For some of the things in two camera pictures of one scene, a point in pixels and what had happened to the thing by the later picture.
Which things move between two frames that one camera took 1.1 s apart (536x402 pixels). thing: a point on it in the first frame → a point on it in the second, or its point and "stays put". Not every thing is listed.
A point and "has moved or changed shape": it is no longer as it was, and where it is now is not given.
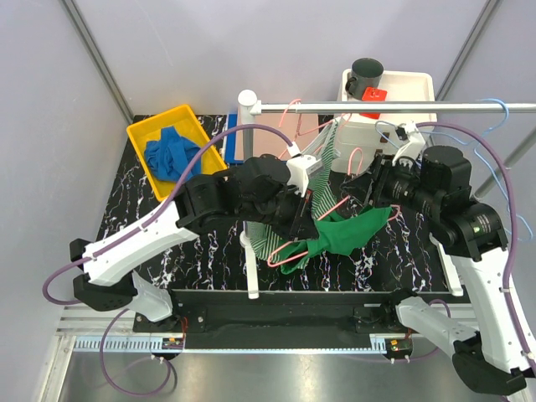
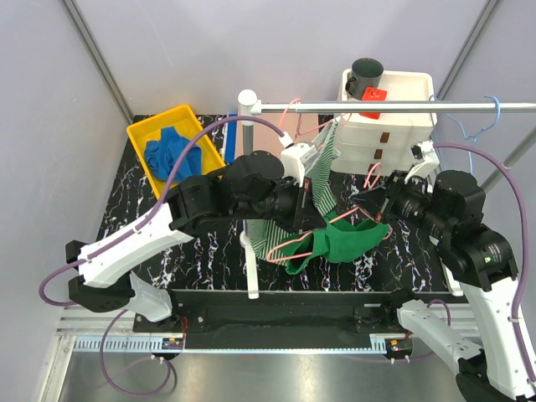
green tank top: (335, 235) has moved or changed shape
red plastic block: (373, 94) stays put
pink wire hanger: (328, 211) → (379, 168)
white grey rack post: (251, 106) stays put
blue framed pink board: (296, 126) stays put
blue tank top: (171, 157) stays put
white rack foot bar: (252, 281) stays put
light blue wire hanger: (528, 236) → (484, 128)
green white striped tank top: (262, 239) stays put
